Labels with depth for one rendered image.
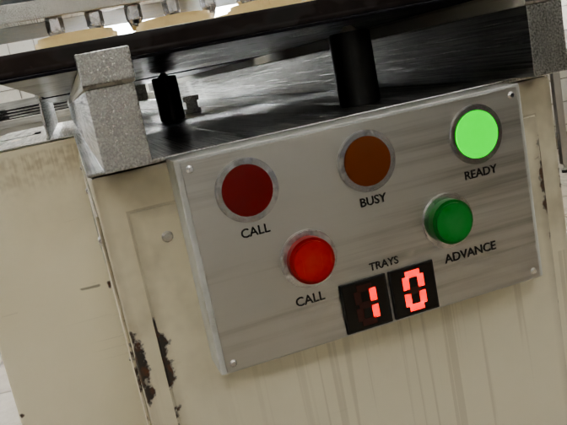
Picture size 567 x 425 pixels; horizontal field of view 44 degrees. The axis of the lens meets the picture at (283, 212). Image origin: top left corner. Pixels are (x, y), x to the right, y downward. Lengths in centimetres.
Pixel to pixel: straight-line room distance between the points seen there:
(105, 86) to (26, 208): 74
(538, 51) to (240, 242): 24
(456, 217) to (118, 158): 22
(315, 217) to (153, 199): 10
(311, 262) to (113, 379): 81
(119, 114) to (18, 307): 79
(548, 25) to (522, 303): 20
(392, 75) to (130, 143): 35
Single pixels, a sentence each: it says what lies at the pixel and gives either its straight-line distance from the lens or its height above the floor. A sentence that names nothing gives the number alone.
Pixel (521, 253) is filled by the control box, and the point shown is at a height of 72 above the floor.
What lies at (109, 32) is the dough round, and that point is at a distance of 45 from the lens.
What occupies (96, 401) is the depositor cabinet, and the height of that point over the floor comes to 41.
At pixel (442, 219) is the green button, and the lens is 47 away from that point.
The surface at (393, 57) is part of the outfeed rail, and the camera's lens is 69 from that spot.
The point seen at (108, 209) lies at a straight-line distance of 45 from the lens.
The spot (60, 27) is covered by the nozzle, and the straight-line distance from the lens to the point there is 119.
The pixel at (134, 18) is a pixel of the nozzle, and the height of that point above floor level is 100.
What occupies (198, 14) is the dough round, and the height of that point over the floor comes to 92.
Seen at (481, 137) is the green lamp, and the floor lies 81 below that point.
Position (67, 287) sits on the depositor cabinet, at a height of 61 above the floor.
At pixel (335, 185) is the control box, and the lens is 45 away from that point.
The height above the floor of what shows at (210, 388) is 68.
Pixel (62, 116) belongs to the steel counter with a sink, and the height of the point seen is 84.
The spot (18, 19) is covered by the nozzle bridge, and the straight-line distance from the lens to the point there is 118.
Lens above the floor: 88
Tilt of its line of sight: 12 degrees down
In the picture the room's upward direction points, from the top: 11 degrees counter-clockwise
